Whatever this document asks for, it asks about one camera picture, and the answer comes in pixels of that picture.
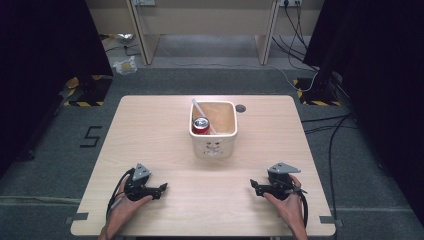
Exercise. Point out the light wooden desk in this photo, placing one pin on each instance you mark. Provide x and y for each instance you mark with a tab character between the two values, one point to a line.
146	36

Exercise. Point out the black curtain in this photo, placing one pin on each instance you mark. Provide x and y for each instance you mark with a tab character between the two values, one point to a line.
40	66
383	83

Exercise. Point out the red soda can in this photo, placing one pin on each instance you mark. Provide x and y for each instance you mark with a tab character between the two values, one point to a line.
201	126

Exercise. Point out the grey table grommet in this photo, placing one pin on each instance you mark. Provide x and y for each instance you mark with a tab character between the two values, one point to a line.
240	108

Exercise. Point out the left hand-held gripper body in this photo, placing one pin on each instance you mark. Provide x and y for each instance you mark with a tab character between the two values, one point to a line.
140	186

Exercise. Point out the crumpled silver foil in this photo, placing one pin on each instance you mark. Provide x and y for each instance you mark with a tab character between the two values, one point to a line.
124	37

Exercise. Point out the person's right hand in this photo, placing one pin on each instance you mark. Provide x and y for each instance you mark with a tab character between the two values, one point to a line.
288	208

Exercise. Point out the white straw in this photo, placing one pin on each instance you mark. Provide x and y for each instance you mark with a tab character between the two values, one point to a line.
200	109

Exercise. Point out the black stand base hazard tape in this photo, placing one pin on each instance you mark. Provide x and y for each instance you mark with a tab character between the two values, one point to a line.
316	95
90	91

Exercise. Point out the person's left hand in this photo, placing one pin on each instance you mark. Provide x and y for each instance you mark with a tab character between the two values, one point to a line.
125	210

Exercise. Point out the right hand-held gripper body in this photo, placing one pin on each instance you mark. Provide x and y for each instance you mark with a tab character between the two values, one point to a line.
282	185

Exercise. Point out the white square bin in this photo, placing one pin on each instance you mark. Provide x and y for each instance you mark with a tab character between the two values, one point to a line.
213	146

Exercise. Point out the grey tape strip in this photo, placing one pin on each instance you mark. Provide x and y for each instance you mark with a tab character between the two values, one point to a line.
77	218
330	220

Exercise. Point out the white wall socket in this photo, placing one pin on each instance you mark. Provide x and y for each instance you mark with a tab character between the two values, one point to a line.
290	2
143	2

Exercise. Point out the clear plastic bag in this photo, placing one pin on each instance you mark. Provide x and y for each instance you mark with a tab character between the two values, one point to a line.
126	66

